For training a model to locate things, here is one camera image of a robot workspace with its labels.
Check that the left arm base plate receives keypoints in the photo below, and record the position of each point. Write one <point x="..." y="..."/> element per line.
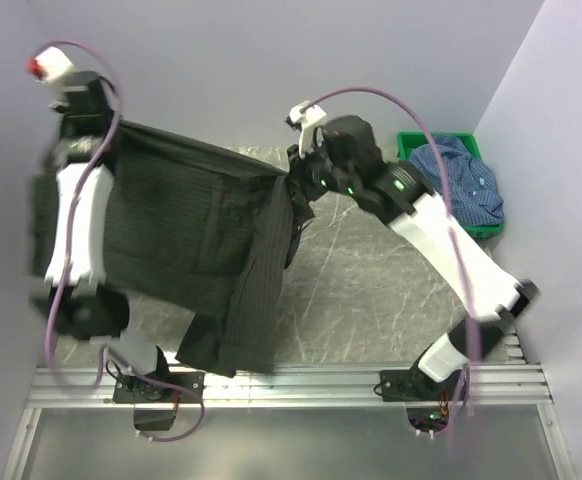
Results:
<point x="155" y="408"/>

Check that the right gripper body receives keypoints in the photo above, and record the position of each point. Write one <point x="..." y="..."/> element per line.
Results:
<point x="317" y="174"/>

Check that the aluminium mounting rail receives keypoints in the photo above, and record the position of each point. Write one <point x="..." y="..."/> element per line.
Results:
<point x="344" y="318"/>

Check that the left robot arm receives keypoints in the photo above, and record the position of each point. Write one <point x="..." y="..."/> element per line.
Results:
<point x="76" y="297"/>

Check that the black pinstripe long sleeve shirt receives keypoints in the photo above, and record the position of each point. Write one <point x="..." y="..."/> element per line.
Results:
<point x="209" y="230"/>

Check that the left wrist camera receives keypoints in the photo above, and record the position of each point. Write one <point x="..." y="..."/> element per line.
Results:
<point x="51" y="66"/>

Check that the blue checked long sleeve shirt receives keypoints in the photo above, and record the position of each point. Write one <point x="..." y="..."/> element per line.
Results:
<point x="461" y="185"/>

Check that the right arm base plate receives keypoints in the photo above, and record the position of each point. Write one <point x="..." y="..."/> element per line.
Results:
<point x="431" y="407"/>

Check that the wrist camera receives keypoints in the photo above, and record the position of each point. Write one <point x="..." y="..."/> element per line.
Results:
<point x="306" y="119"/>
<point x="51" y="66"/>

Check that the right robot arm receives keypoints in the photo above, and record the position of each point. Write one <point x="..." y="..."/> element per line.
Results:
<point x="415" y="211"/>

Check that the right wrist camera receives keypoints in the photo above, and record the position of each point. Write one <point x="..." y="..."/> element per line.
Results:
<point x="306" y="119"/>

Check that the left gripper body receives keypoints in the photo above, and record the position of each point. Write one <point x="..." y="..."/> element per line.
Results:
<point x="60" y="108"/>

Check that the green plastic bin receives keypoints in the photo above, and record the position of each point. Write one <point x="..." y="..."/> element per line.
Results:
<point x="481" y="231"/>

